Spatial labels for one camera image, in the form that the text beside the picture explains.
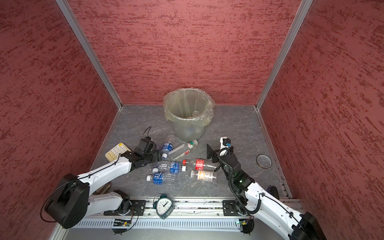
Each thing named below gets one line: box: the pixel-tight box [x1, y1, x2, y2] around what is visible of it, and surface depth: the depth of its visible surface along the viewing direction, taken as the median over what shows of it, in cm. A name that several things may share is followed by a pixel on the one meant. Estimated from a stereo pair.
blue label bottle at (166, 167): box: [157, 161, 187, 174], surface depth 85 cm
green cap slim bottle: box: [173, 139, 199, 162], surface depth 96 cm
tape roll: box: [256, 154, 273, 169], surface depth 93 cm
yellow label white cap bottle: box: [190, 170, 217, 182], surface depth 82 cm
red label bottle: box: [182, 158, 217, 171], surface depth 85 cm
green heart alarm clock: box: [153, 193, 175, 220], surface depth 73 cm
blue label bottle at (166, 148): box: [161, 142, 174, 159], surface depth 93 cm
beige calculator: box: [105, 142, 132, 162], surface depth 94 cm
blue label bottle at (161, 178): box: [146, 172, 176, 185], surface depth 81 cm
